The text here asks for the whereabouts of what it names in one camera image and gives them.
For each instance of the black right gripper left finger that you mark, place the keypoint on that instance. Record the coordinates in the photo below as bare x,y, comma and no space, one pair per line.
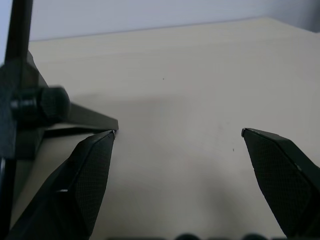
85,180

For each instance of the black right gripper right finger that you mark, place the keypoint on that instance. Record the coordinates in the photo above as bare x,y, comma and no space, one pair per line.
280,180

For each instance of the black tripod stand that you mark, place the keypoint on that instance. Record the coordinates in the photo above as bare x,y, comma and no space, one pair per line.
22,105

